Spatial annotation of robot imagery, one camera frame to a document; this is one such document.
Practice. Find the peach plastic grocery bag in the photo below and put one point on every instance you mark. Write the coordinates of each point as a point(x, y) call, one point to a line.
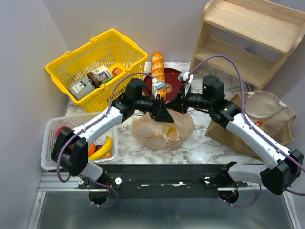
point(153, 134)

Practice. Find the white plastic fruit basket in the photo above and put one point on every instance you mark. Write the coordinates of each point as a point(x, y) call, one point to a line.
point(73, 121)

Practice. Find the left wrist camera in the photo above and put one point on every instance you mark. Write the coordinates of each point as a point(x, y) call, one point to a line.
point(158, 87)

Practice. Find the dark red round plate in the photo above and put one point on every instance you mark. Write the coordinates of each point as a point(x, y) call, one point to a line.
point(174, 84)

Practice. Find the burlap tote bag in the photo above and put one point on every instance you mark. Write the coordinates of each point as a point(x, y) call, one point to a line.
point(259, 105)

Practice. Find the orange fruit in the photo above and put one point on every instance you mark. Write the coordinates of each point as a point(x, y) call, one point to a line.
point(91, 149)

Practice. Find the front yellow banana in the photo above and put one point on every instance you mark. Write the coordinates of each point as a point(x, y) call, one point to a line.
point(103, 151)

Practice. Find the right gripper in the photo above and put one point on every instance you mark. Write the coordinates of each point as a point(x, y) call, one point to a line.
point(183, 102)

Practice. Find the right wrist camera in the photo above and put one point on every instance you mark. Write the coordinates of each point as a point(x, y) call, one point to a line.
point(185, 77)

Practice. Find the grey box in basket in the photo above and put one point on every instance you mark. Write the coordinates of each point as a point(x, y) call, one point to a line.
point(81, 88)

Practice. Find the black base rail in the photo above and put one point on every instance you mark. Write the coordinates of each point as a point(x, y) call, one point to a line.
point(167, 181)

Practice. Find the wooden shelf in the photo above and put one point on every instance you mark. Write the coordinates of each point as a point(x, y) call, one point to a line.
point(258, 35)

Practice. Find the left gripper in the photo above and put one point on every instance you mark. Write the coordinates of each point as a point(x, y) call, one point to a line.
point(157, 109)

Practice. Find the orange Fox's candy bag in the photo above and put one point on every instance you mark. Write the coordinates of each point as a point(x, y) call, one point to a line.
point(259, 123)

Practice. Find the white carton in basket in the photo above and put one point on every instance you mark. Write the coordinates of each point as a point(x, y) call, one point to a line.
point(103, 74)

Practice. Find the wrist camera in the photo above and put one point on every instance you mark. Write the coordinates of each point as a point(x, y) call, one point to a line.
point(185, 77)
point(158, 87)

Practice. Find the long orange bread loaf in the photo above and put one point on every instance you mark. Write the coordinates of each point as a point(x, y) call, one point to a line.
point(157, 68)

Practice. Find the orange capped bottle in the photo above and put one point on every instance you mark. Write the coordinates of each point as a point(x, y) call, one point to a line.
point(117, 71)

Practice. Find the yellow banana bunch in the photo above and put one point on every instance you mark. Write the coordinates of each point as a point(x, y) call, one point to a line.
point(171, 130)

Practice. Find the yellow plastic shopping basket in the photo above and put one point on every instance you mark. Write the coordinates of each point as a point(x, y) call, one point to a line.
point(110, 49)

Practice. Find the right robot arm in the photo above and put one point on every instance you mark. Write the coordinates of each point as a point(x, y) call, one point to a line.
point(281, 165)

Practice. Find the brown bottle in basket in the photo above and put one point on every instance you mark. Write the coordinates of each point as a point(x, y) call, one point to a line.
point(95, 79)

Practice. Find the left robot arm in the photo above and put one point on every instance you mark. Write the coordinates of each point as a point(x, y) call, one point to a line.
point(71, 147)

